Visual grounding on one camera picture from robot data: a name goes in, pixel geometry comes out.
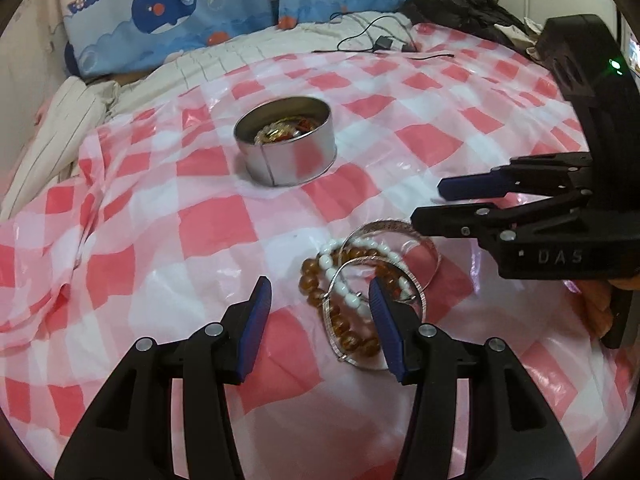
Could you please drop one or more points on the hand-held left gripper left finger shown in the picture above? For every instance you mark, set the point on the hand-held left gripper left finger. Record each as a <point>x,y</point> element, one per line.
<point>255,330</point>

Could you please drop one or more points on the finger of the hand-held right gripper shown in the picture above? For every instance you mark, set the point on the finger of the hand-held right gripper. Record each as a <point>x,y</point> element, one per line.
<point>450,220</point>
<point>465,187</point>

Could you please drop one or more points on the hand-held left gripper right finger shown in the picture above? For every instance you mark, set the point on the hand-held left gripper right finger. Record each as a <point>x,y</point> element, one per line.
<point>387,330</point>

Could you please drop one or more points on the silver bangle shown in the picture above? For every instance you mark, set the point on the silver bangle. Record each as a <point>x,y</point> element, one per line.
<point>330,320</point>
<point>385,226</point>

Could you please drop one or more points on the round metal tin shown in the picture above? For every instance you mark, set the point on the round metal tin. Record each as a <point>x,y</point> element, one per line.
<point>295,160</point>

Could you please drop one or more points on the person's right hand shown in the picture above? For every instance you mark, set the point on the person's right hand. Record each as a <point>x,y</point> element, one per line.
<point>595,305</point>

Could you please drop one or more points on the pink checkered plastic tablecloth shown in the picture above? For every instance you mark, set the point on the pink checkered plastic tablecloth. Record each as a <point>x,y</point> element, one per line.
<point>200,240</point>

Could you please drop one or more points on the white dotted cloth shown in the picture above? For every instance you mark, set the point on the white dotted cloth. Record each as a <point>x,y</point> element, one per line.
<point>522,35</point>

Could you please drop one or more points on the small black plug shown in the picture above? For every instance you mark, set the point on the small black plug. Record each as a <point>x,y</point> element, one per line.
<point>409,49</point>

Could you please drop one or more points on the black power adapter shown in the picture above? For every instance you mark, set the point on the black power adapter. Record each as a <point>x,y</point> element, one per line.
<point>382,43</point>

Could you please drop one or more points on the black jacket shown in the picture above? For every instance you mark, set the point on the black jacket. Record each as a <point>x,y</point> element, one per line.
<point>460,10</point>

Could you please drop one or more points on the large whale print pillow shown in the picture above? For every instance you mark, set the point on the large whale print pillow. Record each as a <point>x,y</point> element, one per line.
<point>160,15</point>

